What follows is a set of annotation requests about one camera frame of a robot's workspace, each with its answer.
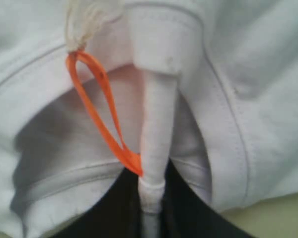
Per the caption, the white t-shirt red lettering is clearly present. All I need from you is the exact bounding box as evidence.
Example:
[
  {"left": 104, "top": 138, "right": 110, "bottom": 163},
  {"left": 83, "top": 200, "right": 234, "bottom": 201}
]
[{"left": 0, "top": 0, "right": 298, "bottom": 238}]

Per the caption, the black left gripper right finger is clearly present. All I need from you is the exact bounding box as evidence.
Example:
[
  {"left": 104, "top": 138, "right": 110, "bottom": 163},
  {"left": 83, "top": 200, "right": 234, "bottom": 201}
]
[{"left": 161, "top": 162, "right": 252, "bottom": 238}]

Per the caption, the orange neck tag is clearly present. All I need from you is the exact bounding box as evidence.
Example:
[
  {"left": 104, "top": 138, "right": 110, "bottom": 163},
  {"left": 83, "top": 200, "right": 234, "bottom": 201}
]
[{"left": 64, "top": 9, "right": 143, "bottom": 177}]

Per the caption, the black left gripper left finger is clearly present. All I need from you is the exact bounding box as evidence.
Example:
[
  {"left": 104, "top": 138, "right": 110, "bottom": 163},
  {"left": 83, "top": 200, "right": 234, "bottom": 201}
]
[{"left": 53, "top": 169, "right": 141, "bottom": 238}]

